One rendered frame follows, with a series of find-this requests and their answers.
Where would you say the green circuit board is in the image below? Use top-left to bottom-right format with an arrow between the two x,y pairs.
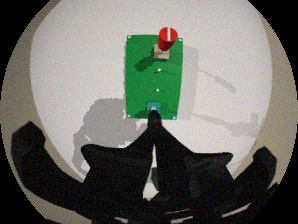
125,27 -> 184,127

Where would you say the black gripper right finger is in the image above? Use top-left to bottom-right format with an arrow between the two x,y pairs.
154,123 -> 234,197

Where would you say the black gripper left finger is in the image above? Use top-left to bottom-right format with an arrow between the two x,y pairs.
81,123 -> 157,193

